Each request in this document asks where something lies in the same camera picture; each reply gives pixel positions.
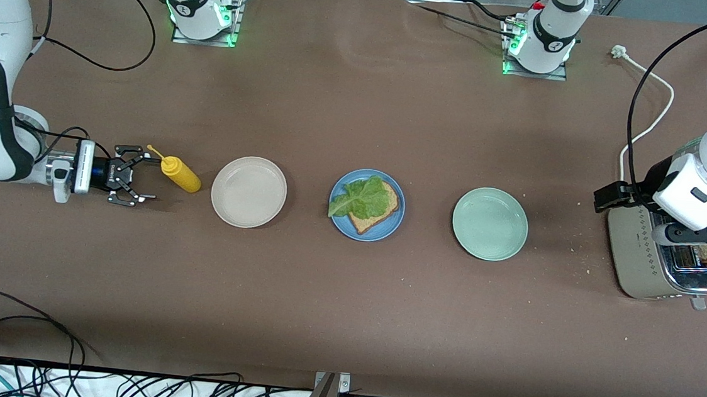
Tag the yellow squeeze bottle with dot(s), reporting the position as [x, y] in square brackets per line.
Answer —
[182, 175]

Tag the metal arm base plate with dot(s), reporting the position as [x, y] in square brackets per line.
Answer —
[238, 25]
[559, 76]

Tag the beige chrome toaster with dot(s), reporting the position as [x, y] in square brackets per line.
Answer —
[632, 264]

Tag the green plate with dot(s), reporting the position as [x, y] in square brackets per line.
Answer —
[490, 224]

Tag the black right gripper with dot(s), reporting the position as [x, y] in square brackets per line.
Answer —
[110, 172]

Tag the green lettuce leaf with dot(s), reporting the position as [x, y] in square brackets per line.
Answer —
[363, 199]

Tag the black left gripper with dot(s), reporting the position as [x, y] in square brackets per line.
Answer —
[650, 179]

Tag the blue plate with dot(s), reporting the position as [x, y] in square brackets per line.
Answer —
[342, 226]

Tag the cream white plate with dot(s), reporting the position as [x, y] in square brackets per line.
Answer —
[248, 191]

